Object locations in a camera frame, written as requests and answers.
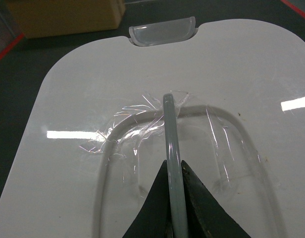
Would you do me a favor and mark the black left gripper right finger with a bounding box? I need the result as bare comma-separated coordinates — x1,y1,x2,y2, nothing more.
181,161,250,238

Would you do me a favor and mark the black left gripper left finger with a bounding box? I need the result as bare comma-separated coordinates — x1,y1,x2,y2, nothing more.
124,161,173,238

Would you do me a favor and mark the white plastic box lid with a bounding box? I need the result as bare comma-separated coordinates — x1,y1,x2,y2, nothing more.
0,19,305,238

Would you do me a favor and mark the open cardboard box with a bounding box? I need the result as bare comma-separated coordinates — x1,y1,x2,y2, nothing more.
6,0,126,39

